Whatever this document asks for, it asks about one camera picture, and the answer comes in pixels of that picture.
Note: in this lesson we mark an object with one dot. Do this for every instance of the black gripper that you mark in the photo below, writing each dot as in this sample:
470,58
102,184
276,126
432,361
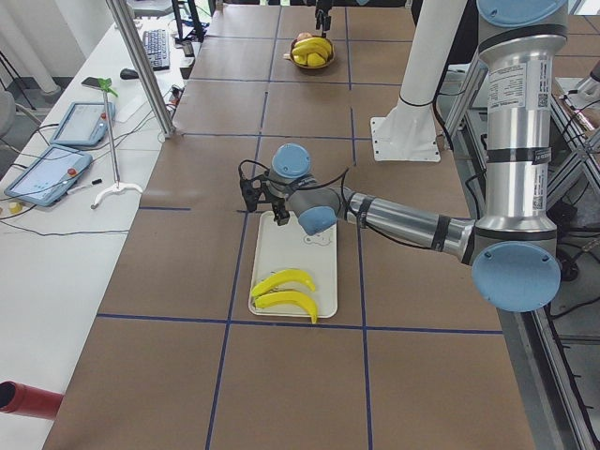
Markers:
322,10
279,204

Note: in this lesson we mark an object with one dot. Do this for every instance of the red cylinder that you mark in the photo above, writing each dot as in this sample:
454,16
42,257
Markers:
26,400

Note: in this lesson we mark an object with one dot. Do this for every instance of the teach pendant tablet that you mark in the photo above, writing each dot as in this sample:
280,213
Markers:
49,178
84,124

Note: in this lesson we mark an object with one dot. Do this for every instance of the white rectangular tray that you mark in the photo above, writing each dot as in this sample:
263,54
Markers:
312,258

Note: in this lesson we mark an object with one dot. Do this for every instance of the yellow pear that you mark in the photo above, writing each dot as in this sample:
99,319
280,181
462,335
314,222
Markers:
314,60

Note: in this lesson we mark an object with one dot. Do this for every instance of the white camera pole stand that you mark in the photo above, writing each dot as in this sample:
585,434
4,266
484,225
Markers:
408,132

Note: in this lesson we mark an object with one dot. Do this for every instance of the yellow banana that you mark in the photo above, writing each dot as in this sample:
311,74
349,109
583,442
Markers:
281,277
319,45
295,298

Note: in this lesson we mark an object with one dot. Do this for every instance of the aluminium frame post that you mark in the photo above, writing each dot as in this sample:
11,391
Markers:
134,45

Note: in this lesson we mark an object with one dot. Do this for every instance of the near teach pendant tablet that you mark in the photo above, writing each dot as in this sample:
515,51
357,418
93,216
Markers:
49,178

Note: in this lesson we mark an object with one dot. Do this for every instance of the brown wicker basket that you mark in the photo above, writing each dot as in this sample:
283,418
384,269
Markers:
301,60

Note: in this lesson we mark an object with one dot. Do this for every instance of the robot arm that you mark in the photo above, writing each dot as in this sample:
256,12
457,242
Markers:
510,243

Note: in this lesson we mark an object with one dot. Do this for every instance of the far teach pendant tablet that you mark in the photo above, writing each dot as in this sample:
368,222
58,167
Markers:
84,124

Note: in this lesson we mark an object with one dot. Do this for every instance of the black keyboard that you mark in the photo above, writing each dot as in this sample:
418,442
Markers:
157,48

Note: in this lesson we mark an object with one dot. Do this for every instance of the red pink apple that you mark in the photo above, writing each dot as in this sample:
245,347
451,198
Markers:
303,36

